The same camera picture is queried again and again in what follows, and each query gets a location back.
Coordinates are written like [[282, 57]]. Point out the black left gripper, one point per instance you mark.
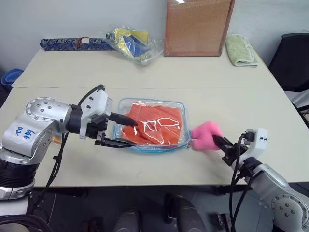
[[96, 125]]

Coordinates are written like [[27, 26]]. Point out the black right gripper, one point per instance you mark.
[[231, 153]]

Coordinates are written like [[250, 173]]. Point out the pink fluffy pompom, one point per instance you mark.
[[205, 135]]

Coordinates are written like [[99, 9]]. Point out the orange cloth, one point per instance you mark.
[[154, 116]]

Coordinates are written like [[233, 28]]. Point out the clear blue-trimmed plastic pouch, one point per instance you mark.
[[179, 125]]

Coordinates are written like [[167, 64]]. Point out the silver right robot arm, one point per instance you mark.
[[277, 191]]

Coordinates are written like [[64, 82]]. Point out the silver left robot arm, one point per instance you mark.
[[36, 120]]

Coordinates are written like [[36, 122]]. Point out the yellow and blue cloth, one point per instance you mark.
[[134, 44]]

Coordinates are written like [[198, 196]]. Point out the black rounded shape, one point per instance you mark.
[[186, 215]]

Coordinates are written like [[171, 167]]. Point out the clear plastic bag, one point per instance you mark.
[[154, 48]]

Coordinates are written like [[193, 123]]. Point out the grey rounded shape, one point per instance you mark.
[[128, 222]]

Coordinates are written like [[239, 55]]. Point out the green folded towel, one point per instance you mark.
[[240, 50]]

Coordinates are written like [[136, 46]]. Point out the blue patterned fabric scroll case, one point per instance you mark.
[[65, 44]]

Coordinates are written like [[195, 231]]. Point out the black chair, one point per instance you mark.
[[292, 60]]

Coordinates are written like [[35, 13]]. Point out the wooden framed cork board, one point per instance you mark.
[[195, 26]]

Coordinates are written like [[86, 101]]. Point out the blue plastic basket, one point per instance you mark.
[[10, 76]]

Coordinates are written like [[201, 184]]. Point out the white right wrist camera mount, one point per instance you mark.
[[259, 142]]

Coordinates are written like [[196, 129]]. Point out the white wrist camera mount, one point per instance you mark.
[[259, 142], [97, 102]]

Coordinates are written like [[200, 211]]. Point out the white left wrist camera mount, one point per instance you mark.
[[97, 102]]

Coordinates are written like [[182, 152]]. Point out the black table frame bar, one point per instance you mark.
[[120, 189]]

